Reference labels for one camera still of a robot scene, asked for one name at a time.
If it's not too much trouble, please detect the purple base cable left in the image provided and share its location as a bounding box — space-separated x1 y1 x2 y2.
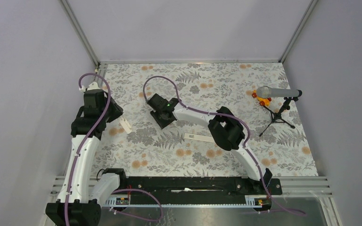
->
109 188 164 223

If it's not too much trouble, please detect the white remote battery cover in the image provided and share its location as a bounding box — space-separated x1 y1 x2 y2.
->
184 133 214 143

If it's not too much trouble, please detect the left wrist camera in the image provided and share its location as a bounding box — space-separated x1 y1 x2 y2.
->
79 82 101 93

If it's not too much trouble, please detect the white remote control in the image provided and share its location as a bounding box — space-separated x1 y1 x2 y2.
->
119 117 132 134

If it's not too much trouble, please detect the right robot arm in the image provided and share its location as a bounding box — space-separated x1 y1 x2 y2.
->
147 94 272 194

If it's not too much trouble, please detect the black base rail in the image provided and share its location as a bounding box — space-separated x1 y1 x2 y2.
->
119 177 283 205

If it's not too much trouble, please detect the orange toy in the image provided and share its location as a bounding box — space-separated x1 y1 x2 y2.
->
252 90 272 106

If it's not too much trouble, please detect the floral table mat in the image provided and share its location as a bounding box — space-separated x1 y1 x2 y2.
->
91 63 318 177

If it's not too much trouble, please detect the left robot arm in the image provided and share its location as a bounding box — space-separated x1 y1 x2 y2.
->
45 89 127 226

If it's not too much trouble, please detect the grey microphone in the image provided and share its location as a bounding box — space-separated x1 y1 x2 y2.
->
256 86 302 98

